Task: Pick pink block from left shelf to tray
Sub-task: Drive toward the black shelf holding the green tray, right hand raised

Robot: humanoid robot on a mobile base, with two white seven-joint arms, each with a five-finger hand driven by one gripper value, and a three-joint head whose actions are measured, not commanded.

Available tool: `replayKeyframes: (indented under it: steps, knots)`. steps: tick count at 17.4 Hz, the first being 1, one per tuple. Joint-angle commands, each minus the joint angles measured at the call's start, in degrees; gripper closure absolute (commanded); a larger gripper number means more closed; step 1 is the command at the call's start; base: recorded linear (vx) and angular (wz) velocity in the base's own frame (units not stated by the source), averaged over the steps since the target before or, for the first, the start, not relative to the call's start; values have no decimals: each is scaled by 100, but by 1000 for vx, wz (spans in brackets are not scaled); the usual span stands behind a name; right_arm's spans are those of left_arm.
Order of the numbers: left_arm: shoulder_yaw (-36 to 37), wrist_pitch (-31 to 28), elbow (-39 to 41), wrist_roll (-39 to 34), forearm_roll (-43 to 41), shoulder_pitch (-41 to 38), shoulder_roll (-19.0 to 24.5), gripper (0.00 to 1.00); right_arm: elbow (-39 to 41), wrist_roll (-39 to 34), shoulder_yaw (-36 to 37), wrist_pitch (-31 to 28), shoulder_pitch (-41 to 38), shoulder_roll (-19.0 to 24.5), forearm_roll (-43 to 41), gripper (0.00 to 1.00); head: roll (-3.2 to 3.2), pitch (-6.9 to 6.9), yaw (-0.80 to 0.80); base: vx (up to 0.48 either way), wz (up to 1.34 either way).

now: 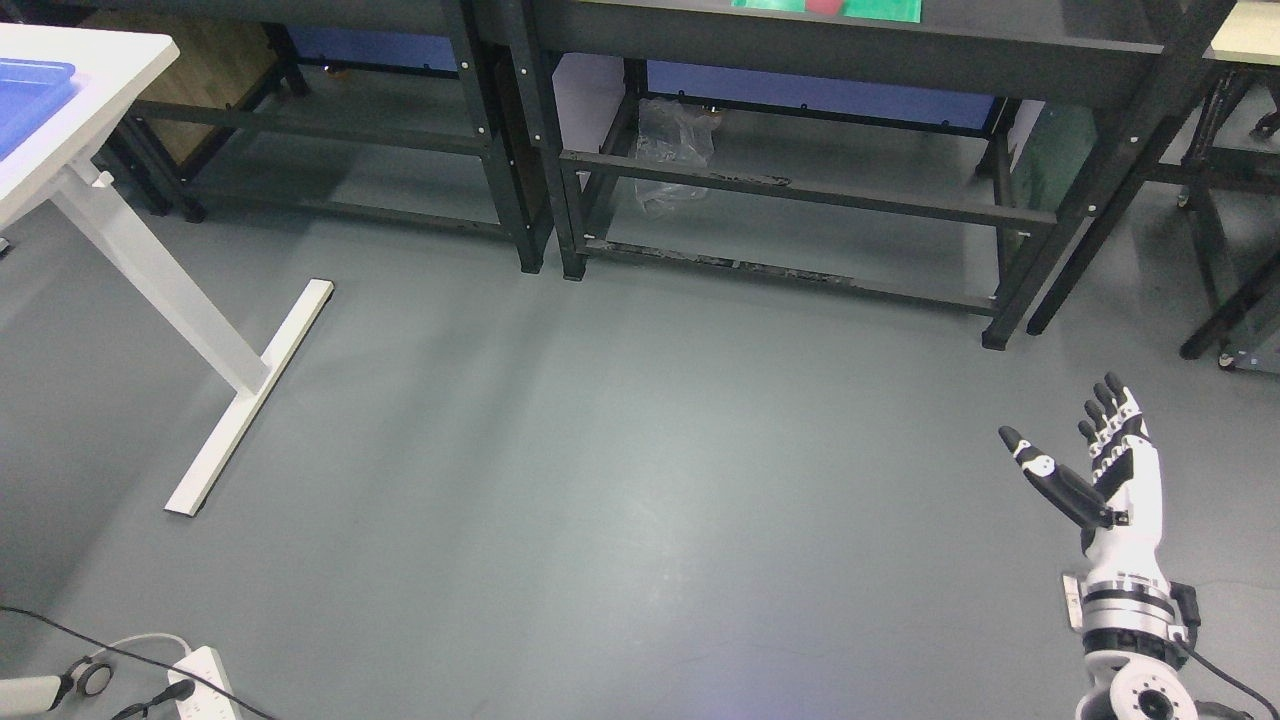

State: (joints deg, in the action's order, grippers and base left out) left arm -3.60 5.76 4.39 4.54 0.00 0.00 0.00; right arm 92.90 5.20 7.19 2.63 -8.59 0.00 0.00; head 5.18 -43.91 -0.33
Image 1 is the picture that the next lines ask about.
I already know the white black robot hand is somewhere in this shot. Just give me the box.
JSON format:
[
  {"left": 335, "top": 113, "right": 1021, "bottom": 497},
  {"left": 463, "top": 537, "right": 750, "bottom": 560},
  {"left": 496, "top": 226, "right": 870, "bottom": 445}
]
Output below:
[{"left": 998, "top": 372, "right": 1171, "bottom": 593}]

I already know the pink cube block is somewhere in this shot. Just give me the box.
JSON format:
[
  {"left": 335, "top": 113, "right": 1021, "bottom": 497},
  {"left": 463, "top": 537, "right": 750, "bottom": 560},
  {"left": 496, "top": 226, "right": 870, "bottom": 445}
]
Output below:
[{"left": 804, "top": 0, "right": 846, "bottom": 17}]

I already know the black metal shelf right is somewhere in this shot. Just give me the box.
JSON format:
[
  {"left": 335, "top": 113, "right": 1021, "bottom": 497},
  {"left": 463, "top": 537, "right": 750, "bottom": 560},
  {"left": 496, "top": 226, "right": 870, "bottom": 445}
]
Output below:
[{"left": 480, "top": 1, "right": 1234, "bottom": 350}]

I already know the black metal shelf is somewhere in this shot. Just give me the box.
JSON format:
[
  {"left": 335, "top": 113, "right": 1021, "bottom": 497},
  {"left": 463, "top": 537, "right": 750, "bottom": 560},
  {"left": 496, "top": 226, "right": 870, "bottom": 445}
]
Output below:
[
  {"left": 27, "top": 1, "right": 552, "bottom": 273},
  {"left": 480, "top": 1, "right": 1234, "bottom": 350}
]

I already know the green plastic tray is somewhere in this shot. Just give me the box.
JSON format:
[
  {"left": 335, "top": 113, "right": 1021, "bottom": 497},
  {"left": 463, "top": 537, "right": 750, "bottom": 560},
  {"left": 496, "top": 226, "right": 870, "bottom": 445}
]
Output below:
[{"left": 730, "top": 0, "right": 923, "bottom": 24}]

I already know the black metal shelf left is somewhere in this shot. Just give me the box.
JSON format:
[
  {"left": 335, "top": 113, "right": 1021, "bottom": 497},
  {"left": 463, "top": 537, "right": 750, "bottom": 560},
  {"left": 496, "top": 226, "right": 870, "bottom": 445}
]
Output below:
[{"left": 27, "top": 1, "right": 552, "bottom": 273}]

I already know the blue plastic tray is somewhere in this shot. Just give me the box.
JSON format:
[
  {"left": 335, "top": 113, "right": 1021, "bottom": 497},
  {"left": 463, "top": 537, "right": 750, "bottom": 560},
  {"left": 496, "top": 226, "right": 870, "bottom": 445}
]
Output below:
[{"left": 1, "top": 58, "right": 76, "bottom": 160}]

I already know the clear plastic bag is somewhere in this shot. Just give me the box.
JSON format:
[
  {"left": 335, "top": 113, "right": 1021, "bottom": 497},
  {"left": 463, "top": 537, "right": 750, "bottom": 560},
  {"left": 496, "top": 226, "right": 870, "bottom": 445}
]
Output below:
[{"left": 634, "top": 97, "right": 722, "bottom": 218}]

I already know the white table with T-leg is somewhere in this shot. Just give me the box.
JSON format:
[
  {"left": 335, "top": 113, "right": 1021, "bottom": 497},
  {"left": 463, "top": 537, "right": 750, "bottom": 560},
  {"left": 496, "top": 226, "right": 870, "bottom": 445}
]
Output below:
[{"left": 1, "top": 23, "right": 334, "bottom": 518}]

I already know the grey round-headed tool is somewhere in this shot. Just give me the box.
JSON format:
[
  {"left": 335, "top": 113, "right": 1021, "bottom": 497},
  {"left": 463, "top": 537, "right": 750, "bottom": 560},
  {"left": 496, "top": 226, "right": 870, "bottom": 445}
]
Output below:
[{"left": 1, "top": 660, "right": 114, "bottom": 717}]

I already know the black cart frame right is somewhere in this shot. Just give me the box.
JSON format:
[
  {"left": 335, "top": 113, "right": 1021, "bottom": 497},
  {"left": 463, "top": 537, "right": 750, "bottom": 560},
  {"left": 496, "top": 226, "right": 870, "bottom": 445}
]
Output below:
[{"left": 1140, "top": 0, "right": 1280, "bottom": 373}]

